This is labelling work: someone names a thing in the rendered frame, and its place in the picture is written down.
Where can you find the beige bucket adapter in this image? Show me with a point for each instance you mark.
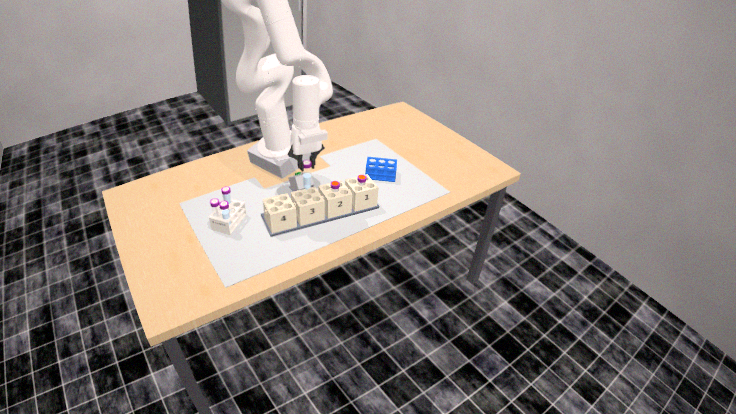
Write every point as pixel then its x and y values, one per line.
pixel 279 217
pixel 310 211
pixel 336 203
pixel 362 196

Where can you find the white tube rack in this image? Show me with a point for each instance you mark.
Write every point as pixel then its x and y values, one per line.
pixel 221 225

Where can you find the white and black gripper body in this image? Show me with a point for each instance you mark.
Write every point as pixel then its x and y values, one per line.
pixel 302 149

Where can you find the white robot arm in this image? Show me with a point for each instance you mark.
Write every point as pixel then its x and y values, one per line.
pixel 309 91

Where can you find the blue tube rack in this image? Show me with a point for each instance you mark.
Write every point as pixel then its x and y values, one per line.
pixel 380 174

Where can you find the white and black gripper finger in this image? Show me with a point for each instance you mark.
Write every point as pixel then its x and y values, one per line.
pixel 297 157
pixel 314 155

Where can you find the grey bench mat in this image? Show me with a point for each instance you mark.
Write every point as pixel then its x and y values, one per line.
pixel 250 250

